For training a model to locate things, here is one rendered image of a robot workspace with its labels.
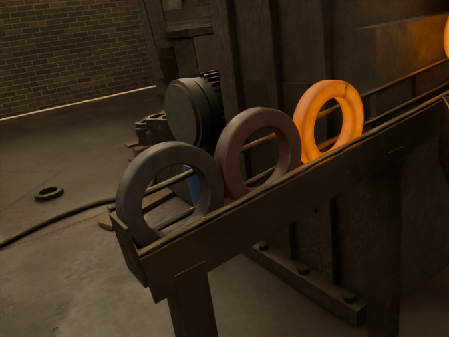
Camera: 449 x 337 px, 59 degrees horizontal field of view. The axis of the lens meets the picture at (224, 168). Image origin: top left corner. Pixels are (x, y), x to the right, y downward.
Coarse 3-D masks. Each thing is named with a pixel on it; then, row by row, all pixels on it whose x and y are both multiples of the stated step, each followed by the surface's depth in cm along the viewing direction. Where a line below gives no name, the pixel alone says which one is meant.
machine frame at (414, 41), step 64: (256, 0) 123; (320, 0) 100; (384, 0) 100; (448, 0) 116; (256, 64) 133; (320, 64) 106; (384, 64) 97; (448, 64) 114; (320, 128) 113; (448, 192) 131; (256, 256) 159; (320, 256) 135; (448, 256) 142
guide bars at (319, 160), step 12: (444, 96) 98; (420, 108) 93; (396, 120) 89; (372, 132) 85; (348, 144) 81; (324, 156) 78; (300, 168) 75; (276, 180) 72; (252, 192) 70; (264, 192) 71; (228, 204) 67; (240, 204) 68; (204, 216) 65; (216, 216) 66; (180, 228) 63; (192, 228) 64; (156, 240) 61; (168, 240) 62; (144, 252) 60
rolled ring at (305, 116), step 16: (336, 80) 78; (304, 96) 77; (320, 96) 76; (336, 96) 79; (352, 96) 81; (304, 112) 75; (352, 112) 83; (304, 128) 76; (352, 128) 84; (304, 144) 77; (336, 144) 86; (304, 160) 80
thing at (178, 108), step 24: (216, 72) 209; (168, 96) 213; (192, 96) 195; (216, 96) 201; (168, 120) 222; (192, 120) 198; (216, 120) 202; (192, 144) 207; (216, 144) 222; (168, 168) 232
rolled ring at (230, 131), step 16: (256, 112) 69; (272, 112) 70; (224, 128) 69; (240, 128) 67; (256, 128) 69; (272, 128) 74; (288, 128) 74; (224, 144) 67; (240, 144) 68; (288, 144) 75; (224, 160) 67; (288, 160) 76; (224, 176) 68; (240, 176) 70; (272, 176) 78; (240, 192) 70
